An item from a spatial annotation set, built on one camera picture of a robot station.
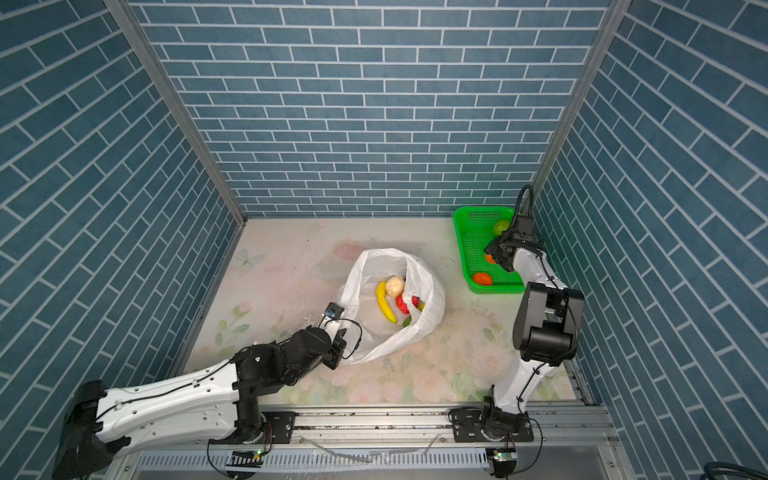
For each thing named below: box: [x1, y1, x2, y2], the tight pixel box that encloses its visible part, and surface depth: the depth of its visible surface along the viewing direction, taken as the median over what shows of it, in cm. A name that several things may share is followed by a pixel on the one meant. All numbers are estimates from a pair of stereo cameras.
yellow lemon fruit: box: [376, 281, 397, 324], surface depth 97 cm
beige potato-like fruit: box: [385, 275, 405, 297], surface depth 96 cm
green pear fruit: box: [493, 219, 510, 236], surface depth 114 cm
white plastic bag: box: [338, 248, 446, 364], surface depth 80 cm
